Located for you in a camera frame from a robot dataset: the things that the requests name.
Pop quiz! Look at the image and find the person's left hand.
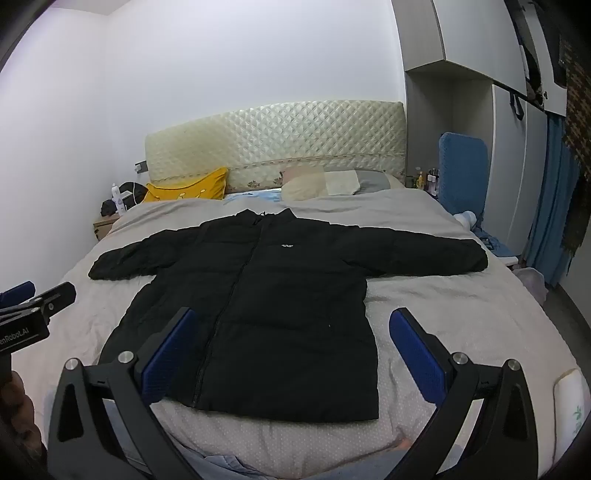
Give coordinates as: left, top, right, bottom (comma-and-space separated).
8, 369, 47, 462

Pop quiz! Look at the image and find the cream quilted headboard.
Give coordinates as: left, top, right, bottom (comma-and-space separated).
144, 100, 407, 195

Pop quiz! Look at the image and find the yellow pillow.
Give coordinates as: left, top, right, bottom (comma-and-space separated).
141, 167, 230, 204

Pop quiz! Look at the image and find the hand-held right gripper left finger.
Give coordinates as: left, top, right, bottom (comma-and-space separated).
46, 307, 199, 480

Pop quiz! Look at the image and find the blue clothes pile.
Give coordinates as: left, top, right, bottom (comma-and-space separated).
475, 226, 520, 267

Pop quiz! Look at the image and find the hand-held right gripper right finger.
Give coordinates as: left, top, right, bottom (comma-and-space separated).
389, 307, 541, 480

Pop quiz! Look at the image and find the dark patterned cloth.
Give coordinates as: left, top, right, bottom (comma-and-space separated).
560, 37, 591, 267

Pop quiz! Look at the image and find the group of small bottles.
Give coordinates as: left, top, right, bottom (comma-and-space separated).
413, 167, 442, 190

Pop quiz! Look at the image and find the black puffer jacket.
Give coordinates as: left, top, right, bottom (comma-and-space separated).
89, 208, 489, 423

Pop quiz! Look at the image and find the black hanging strap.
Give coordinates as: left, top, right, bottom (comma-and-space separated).
508, 92, 527, 122

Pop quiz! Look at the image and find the black bag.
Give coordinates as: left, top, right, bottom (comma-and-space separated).
100, 181, 148, 217

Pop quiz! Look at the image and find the white pillow with green print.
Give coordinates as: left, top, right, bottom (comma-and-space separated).
551, 368, 587, 445

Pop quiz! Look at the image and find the wooden nightstand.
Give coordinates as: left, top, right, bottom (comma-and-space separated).
93, 216, 122, 241

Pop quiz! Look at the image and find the light blue bed sheet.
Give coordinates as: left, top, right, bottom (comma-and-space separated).
224, 188, 283, 202

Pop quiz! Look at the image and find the pale green towel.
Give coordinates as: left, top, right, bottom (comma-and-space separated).
323, 171, 362, 197

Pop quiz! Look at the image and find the blue curtain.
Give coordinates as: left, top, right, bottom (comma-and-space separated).
524, 113, 581, 289

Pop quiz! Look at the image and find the grey duvet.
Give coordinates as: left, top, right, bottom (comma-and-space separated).
28, 187, 583, 480

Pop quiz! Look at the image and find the grey pillow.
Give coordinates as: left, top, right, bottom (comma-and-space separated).
355, 169, 405, 193

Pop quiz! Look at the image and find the beige pillow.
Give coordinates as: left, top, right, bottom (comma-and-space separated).
281, 168, 331, 201

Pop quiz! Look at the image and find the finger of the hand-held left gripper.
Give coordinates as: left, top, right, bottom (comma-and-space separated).
31, 281, 77, 320
0, 280, 37, 309

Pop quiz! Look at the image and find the white wardrobe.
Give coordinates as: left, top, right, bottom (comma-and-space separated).
392, 0, 570, 271

